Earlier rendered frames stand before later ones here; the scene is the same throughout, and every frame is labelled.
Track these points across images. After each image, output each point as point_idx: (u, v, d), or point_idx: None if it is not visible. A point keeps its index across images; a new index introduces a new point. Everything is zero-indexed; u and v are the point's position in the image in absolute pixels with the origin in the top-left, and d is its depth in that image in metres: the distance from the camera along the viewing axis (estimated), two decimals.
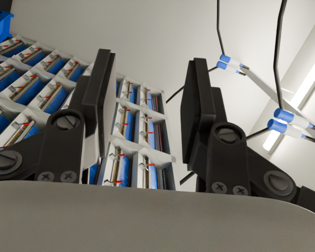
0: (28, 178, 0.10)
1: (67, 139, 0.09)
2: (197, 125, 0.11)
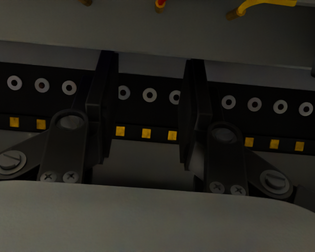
0: (32, 178, 0.10)
1: (71, 139, 0.09)
2: (194, 124, 0.11)
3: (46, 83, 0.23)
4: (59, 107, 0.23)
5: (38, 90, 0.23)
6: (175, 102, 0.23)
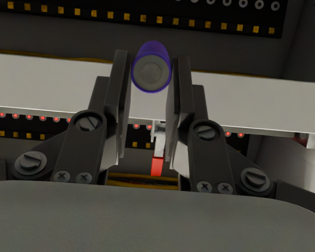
0: (51, 180, 0.10)
1: (87, 140, 0.09)
2: (177, 122, 0.11)
3: None
4: None
5: None
6: None
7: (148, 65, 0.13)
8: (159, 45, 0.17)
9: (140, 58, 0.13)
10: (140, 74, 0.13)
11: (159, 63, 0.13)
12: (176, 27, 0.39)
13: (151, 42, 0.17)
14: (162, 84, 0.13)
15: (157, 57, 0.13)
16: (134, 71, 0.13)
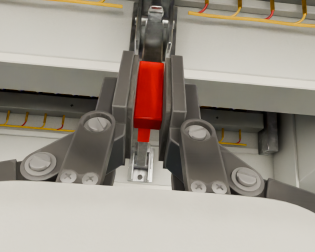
0: (60, 182, 0.10)
1: (95, 141, 0.09)
2: (169, 122, 0.11)
3: None
4: None
5: None
6: None
7: None
8: None
9: None
10: None
11: None
12: None
13: None
14: None
15: None
16: None
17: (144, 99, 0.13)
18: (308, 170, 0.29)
